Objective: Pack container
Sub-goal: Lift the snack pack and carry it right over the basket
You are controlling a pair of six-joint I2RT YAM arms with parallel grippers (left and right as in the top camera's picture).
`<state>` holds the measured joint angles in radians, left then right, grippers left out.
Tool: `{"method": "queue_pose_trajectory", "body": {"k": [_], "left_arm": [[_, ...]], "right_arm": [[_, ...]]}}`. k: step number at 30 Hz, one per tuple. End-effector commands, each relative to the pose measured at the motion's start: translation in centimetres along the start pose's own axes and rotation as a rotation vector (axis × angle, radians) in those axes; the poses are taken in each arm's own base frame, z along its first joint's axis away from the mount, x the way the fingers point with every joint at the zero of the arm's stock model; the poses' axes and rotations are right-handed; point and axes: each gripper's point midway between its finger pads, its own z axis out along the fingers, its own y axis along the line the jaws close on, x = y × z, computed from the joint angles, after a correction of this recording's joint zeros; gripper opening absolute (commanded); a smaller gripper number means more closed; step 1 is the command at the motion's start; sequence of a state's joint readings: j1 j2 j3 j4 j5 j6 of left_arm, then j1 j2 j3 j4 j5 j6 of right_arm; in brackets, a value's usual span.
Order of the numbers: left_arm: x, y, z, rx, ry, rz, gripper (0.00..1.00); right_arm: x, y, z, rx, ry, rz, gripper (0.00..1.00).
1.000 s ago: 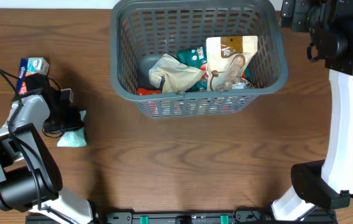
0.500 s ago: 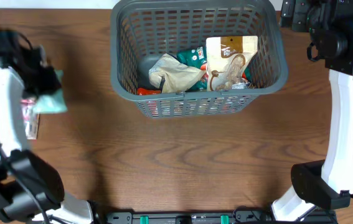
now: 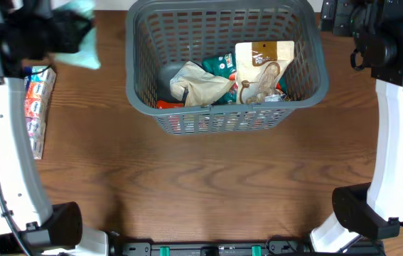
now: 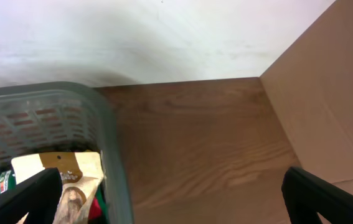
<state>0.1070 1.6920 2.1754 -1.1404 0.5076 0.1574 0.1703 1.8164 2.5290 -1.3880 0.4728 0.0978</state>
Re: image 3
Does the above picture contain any red spaghetti packet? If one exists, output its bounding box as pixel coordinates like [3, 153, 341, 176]
[154, 100, 269, 133]

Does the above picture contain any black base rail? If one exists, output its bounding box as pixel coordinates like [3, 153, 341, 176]
[107, 236, 386, 256]

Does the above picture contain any beige snack pouch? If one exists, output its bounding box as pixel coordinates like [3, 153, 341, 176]
[170, 61, 235, 107]

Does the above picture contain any green coffee bag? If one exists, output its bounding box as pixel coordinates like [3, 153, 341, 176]
[202, 53, 291, 105]

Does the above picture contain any grey plastic basket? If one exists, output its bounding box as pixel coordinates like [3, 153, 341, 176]
[126, 0, 329, 134]

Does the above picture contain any mint green small packet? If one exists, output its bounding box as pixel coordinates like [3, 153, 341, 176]
[54, 0, 101, 70]

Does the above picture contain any colourful tissue multipack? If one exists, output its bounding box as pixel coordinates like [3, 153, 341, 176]
[24, 66, 57, 159]

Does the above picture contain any brown dried food pouch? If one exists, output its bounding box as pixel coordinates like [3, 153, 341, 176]
[235, 41, 295, 105]

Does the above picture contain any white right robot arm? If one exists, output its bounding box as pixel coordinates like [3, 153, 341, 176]
[309, 0, 403, 255]

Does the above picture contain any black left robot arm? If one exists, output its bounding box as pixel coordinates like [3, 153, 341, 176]
[0, 1, 112, 255]

